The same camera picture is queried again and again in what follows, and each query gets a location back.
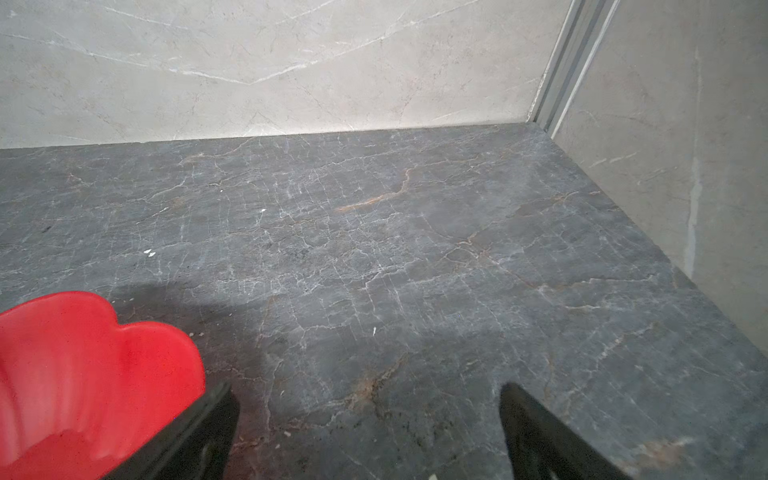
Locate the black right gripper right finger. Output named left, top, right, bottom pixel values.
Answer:
left=499, top=383, right=629, bottom=480

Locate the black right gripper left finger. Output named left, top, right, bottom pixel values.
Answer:
left=105, top=381, right=240, bottom=479

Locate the red flower-shaped fruit bowl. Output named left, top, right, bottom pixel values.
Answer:
left=1, top=292, right=205, bottom=479

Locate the aluminium corner frame post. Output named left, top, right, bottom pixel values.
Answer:
left=527, top=0, right=620, bottom=138

